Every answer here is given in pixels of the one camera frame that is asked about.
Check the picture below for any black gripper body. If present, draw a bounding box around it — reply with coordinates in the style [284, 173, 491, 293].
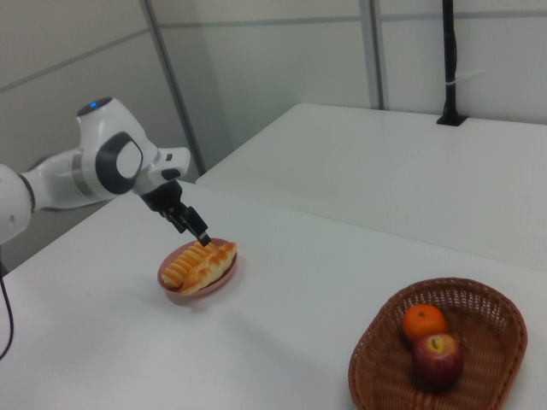
[138, 179, 185, 215]

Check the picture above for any striped toy bread roll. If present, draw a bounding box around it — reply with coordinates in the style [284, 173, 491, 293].
[163, 240, 215, 288]

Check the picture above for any braided toy bread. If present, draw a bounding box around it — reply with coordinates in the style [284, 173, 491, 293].
[178, 241, 238, 296]

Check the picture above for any orange toy mandarin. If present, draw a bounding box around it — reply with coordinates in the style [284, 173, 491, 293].
[402, 303, 449, 343]

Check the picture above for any red toy apple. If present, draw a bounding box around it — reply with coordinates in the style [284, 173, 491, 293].
[411, 332, 465, 388]

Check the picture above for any pink plate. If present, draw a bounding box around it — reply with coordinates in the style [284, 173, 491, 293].
[156, 237, 239, 296]

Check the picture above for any brown woven basket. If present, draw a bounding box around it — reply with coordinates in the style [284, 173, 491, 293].
[348, 277, 529, 410]

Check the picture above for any grey metal partition post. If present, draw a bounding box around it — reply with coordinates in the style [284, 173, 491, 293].
[366, 0, 391, 111]
[143, 0, 207, 179]

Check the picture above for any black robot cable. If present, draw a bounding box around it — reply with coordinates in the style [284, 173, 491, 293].
[0, 272, 15, 360]

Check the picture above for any black camera stand pole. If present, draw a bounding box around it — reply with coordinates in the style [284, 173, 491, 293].
[435, 0, 468, 127]

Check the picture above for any white cable tie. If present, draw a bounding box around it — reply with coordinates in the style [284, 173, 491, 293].
[444, 68, 487, 87]

